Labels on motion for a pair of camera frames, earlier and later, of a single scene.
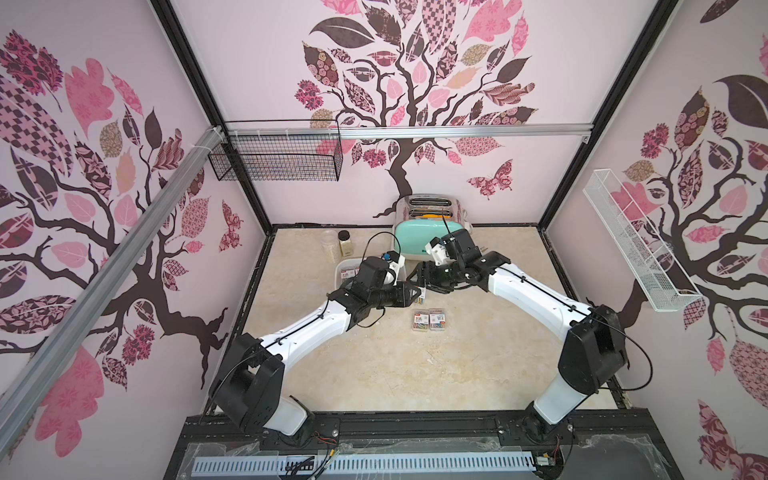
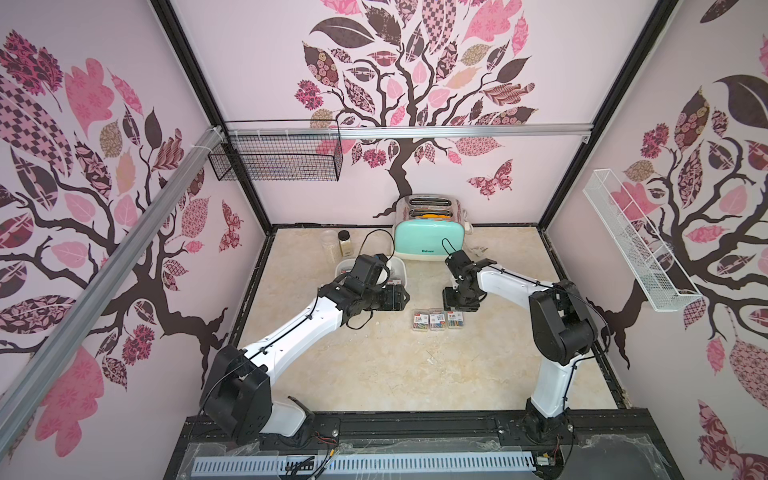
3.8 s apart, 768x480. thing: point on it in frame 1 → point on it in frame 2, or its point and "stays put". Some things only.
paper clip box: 437,319 stays put
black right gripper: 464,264 → 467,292
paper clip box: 420,321 stays put
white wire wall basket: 659,279 stays put
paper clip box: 421,299 → 455,319
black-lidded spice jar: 345,243 stays put
